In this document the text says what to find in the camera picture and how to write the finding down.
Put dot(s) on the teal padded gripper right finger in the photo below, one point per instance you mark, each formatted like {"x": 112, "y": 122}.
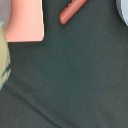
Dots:
{"x": 122, "y": 7}

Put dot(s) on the teal padded gripper left finger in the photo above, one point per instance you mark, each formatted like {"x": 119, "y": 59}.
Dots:
{"x": 4, "y": 58}

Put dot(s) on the black tablecloth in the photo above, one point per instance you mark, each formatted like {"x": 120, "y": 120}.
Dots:
{"x": 76, "y": 77}

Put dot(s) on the reddish brown toy sausage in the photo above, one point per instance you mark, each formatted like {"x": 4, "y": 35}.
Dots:
{"x": 70, "y": 10}

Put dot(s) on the pink toy stove board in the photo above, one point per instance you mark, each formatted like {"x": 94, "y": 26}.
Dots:
{"x": 26, "y": 21}

